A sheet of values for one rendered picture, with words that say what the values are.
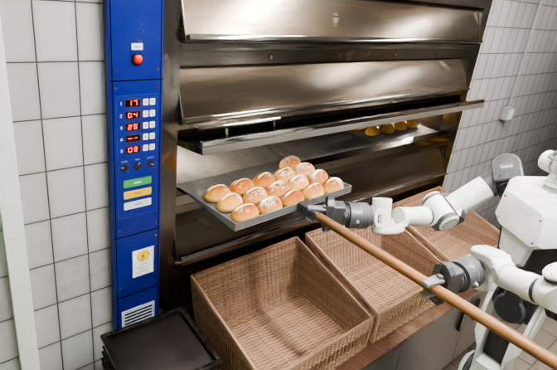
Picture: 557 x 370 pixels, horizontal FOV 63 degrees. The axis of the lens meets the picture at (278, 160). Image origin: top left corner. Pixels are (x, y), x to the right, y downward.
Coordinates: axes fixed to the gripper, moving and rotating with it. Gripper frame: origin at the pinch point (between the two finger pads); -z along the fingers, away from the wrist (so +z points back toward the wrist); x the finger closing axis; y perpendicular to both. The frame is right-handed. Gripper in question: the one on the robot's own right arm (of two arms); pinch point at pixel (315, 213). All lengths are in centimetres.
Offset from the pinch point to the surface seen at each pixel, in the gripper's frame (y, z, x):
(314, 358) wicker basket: 15, 4, -49
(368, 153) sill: -69, 40, -4
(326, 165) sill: -53, 16, -5
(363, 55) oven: -60, 26, 44
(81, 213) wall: 6, -73, 0
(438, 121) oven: -119, 98, 0
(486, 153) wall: -141, 151, -26
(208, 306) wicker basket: -1, -33, -40
